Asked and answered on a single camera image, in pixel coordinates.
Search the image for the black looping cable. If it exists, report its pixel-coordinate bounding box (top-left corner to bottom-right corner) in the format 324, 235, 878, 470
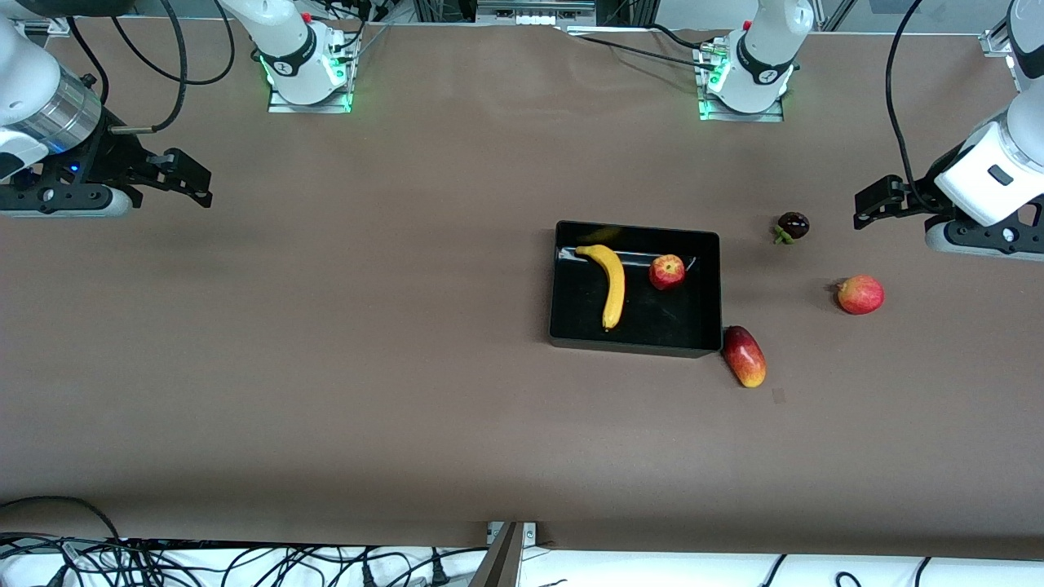
113, 0, 237, 87

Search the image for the red yellow apple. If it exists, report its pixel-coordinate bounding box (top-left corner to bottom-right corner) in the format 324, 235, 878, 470
649, 254, 687, 291

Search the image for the yellow banana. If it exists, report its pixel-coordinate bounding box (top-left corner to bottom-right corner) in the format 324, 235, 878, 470
575, 244, 626, 332

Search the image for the tangled black cable bundle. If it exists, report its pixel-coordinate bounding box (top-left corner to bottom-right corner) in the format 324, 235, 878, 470
0, 532, 490, 587

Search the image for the thin black table cable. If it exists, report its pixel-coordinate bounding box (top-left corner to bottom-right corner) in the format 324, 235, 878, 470
563, 23, 727, 71

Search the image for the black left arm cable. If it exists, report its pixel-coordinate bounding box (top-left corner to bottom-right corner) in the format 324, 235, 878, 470
885, 0, 936, 214

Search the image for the dark metal beam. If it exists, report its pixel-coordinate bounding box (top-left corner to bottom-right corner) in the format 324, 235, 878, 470
469, 522, 524, 587

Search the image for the dark purple mangosteen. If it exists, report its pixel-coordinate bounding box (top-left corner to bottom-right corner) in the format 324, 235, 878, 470
773, 211, 811, 245

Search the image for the black rectangular plastic box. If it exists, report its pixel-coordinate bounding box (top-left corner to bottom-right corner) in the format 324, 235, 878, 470
548, 220, 723, 359

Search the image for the short black cable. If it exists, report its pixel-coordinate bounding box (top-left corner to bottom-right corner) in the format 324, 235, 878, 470
65, 16, 107, 90

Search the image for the black arched floor cable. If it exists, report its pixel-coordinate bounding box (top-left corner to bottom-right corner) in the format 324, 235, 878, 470
0, 495, 123, 543

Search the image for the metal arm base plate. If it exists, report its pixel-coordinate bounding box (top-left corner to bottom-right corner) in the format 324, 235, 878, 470
267, 33, 356, 113
697, 41, 785, 123

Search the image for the red yellow mango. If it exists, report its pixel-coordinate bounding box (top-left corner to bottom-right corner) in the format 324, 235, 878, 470
722, 325, 768, 389

